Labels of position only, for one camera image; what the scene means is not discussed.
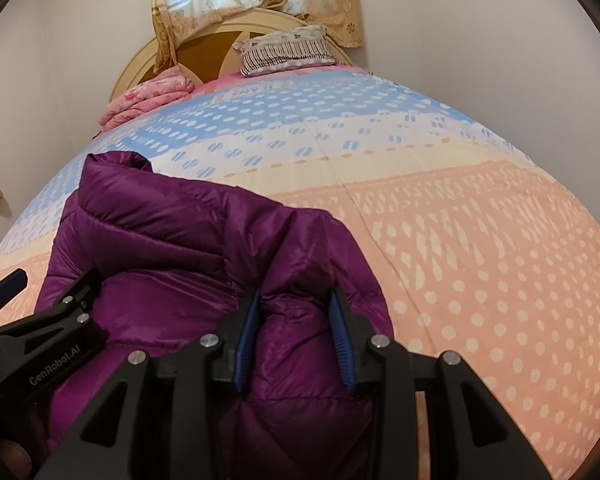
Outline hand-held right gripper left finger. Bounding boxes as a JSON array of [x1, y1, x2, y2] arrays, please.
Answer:
[[32, 287, 261, 480]]

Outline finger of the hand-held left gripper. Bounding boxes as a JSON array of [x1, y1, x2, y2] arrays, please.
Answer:
[[0, 269, 103, 359], [0, 268, 29, 332]]

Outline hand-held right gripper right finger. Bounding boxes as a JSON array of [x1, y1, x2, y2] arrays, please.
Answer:
[[328, 287, 553, 480]]

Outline purple hooded puffer jacket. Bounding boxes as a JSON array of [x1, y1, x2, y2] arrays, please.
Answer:
[[34, 151, 396, 480]]

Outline person's left hand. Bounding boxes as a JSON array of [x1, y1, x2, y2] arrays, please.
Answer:
[[0, 437, 33, 478]]

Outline dotted pastel bedspread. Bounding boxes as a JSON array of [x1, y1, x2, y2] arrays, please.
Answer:
[[0, 67, 600, 480]]

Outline folded pink floral blanket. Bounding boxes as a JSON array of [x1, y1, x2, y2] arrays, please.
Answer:
[[97, 67, 197, 132]]

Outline cream wooden headboard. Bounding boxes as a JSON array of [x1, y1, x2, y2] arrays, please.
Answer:
[[109, 7, 356, 106]]

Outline striped patterned pillow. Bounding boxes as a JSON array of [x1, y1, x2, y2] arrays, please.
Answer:
[[232, 24, 338, 77]]

